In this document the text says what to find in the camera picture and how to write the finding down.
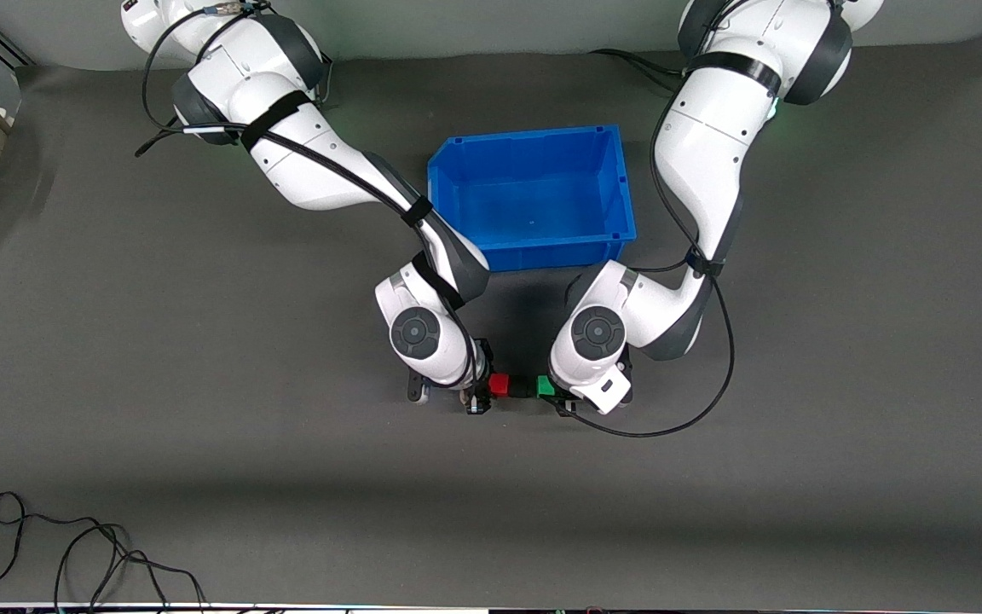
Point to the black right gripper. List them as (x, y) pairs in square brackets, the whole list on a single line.
[(481, 396)]

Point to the small green cube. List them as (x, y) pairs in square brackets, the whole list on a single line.
[(545, 386)]

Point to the small red cube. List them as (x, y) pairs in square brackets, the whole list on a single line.
[(499, 385)]

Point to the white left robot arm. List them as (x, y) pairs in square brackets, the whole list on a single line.
[(704, 162)]

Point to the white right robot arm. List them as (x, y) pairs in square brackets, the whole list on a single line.
[(312, 162)]

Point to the small black cube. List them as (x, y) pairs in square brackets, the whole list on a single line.
[(523, 389)]

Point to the blue plastic storage bin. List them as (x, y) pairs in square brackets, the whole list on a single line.
[(534, 196)]

